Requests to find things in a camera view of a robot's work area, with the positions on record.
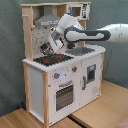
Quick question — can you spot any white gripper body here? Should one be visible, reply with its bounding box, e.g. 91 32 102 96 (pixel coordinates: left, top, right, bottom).
48 27 64 53

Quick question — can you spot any small metal toy pot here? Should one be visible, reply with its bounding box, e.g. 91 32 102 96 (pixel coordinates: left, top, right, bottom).
40 43 51 55

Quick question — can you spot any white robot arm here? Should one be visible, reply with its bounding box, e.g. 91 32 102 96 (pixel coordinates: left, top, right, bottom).
48 13 128 53

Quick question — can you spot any wooden toy kitchen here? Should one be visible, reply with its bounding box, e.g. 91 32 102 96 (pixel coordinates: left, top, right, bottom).
22 2 105 127

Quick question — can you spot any black toy faucet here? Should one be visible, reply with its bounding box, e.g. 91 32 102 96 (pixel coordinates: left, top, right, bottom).
67 42 77 49

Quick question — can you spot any black toy stovetop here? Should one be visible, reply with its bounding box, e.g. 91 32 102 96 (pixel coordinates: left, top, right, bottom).
34 54 72 66

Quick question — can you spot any grey range hood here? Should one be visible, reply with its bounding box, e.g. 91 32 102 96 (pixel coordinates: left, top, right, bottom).
35 6 60 27

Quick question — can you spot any grey toy sink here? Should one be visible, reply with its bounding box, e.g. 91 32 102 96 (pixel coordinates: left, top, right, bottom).
67 47 94 56

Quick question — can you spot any right red stove knob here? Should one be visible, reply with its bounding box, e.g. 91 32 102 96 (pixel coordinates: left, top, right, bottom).
71 65 79 73

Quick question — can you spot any red stove knob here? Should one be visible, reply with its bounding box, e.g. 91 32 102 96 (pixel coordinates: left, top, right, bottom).
54 73 60 79
71 65 79 73

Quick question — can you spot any left red stove knob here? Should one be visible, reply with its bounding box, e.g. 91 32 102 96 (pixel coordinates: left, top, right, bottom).
54 73 60 79

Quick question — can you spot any toy microwave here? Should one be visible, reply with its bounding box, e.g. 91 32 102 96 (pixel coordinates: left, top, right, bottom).
67 4 89 20

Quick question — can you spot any grey ice dispenser panel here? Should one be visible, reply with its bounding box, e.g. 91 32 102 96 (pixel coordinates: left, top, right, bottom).
87 65 96 83

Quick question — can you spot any toy oven door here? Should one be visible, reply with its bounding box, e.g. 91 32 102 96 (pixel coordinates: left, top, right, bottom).
56 80 74 111

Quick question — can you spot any grey cabinet door handle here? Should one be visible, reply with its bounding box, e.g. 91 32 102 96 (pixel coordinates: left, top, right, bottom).
82 76 86 90

